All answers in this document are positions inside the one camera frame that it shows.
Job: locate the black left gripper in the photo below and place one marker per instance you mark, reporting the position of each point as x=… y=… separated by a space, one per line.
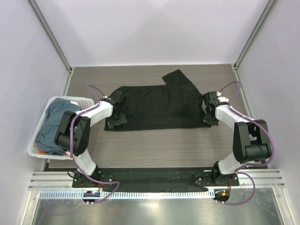
x=122 y=120

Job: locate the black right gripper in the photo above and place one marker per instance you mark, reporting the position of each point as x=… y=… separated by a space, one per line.
x=212 y=122

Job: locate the black t-shirt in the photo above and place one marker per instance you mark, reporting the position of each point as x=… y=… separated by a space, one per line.
x=176 y=104

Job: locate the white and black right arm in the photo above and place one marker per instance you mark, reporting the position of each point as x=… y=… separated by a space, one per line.
x=252 y=144

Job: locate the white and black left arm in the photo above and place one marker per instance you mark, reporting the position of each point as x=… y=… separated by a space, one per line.
x=74 y=132

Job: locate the white plastic laundry basket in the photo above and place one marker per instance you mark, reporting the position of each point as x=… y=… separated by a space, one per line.
x=32 y=149

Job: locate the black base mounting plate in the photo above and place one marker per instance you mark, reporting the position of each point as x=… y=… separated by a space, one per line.
x=166 y=180

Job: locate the grey-blue t-shirt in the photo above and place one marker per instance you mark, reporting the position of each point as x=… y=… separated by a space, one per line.
x=53 y=115

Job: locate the orange garment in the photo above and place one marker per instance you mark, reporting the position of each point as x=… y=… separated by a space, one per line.
x=59 y=154

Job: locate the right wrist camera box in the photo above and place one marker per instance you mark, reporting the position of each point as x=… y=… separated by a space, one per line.
x=211 y=99

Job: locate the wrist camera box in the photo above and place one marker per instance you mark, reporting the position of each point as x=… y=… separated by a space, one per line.
x=116 y=98
x=211 y=99

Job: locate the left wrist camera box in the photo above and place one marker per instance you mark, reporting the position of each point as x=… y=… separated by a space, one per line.
x=116 y=98

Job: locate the aluminium front rail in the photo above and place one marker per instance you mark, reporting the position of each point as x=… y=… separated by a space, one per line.
x=263 y=178

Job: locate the slotted white cable duct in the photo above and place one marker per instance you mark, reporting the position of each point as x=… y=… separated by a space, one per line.
x=94 y=195

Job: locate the right aluminium frame post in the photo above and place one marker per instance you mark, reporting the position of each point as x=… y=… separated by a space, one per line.
x=255 y=31

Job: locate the aluminium frame post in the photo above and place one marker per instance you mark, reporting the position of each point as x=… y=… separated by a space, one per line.
x=45 y=26
x=255 y=31

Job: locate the left aluminium frame post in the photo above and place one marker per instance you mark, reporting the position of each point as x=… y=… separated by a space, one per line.
x=45 y=26

